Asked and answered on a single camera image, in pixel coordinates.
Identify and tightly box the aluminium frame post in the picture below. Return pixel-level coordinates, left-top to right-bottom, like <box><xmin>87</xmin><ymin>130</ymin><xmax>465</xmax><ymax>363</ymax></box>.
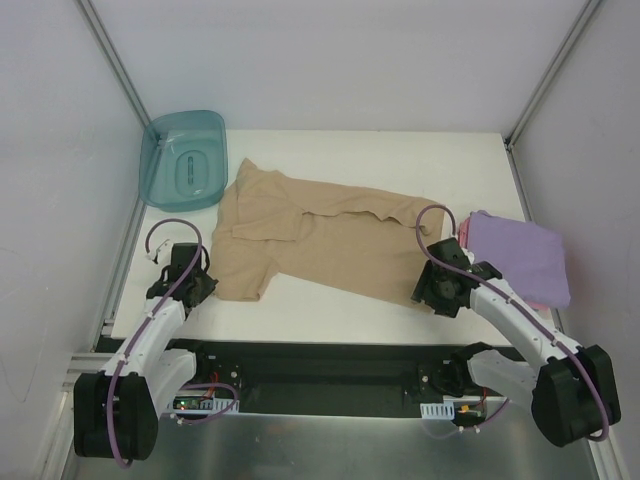
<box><xmin>504</xmin><ymin>0</ymin><xmax>605</xmax><ymax>152</ymax></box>
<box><xmin>74</xmin><ymin>0</ymin><xmax>151</xmax><ymax>128</ymax></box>

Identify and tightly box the left aluminium frame post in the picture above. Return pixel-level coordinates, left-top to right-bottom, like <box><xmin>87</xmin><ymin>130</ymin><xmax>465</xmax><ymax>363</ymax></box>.
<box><xmin>74</xmin><ymin>0</ymin><xmax>151</xmax><ymax>128</ymax></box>

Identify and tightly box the right aluminium frame post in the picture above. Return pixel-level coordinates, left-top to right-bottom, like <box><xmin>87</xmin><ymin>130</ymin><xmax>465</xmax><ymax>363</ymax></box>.
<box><xmin>504</xmin><ymin>0</ymin><xmax>605</xmax><ymax>152</ymax></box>

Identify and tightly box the purple folded t shirt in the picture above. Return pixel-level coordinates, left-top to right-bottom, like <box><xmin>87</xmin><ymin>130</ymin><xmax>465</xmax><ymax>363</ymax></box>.
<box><xmin>467</xmin><ymin>211</ymin><xmax>571</xmax><ymax>309</ymax></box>

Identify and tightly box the beige t shirt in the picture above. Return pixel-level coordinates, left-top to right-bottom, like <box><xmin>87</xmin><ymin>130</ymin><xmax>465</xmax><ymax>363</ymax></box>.
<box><xmin>210</xmin><ymin>159</ymin><xmax>444</xmax><ymax>307</ymax></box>

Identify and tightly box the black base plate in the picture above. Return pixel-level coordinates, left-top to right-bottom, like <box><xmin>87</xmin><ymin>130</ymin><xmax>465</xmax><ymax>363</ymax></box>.
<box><xmin>97</xmin><ymin>337</ymin><xmax>516</xmax><ymax>415</ymax></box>

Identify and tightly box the white cable duct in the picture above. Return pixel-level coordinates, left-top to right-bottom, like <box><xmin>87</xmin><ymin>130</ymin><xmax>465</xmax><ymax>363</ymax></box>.
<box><xmin>164</xmin><ymin>395</ymin><xmax>240</xmax><ymax>417</ymax></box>
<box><xmin>420</xmin><ymin>400</ymin><xmax>456</xmax><ymax>421</ymax></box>

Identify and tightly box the teal plastic basin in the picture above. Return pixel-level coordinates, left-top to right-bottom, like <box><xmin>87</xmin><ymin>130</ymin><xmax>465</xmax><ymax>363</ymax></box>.
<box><xmin>138</xmin><ymin>110</ymin><xmax>228</xmax><ymax>213</ymax></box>

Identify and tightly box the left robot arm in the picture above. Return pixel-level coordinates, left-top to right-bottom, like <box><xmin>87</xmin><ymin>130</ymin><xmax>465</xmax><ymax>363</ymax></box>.
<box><xmin>73</xmin><ymin>243</ymin><xmax>217</xmax><ymax>464</ymax></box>

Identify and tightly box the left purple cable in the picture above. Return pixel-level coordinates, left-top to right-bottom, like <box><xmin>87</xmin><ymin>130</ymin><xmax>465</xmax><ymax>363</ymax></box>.
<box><xmin>107</xmin><ymin>215</ymin><xmax>204</xmax><ymax>470</ymax></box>

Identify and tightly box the right white cable duct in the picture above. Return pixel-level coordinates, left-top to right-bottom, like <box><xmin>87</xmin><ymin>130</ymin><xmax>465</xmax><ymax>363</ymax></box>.
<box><xmin>420</xmin><ymin>400</ymin><xmax>456</xmax><ymax>421</ymax></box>

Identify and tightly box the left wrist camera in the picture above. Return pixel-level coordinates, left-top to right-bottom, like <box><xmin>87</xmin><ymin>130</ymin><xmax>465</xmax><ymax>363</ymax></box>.
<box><xmin>145</xmin><ymin>239</ymin><xmax>173</xmax><ymax>265</ymax></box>

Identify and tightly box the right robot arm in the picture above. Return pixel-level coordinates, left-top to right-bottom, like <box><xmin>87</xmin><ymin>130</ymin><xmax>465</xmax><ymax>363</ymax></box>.
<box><xmin>412</xmin><ymin>238</ymin><xmax>621</xmax><ymax>447</ymax></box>

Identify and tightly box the left white cable duct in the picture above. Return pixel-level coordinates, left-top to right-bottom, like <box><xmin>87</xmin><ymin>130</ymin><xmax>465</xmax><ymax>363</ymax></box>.
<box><xmin>164</xmin><ymin>395</ymin><xmax>240</xmax><ymax>417</ymax></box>

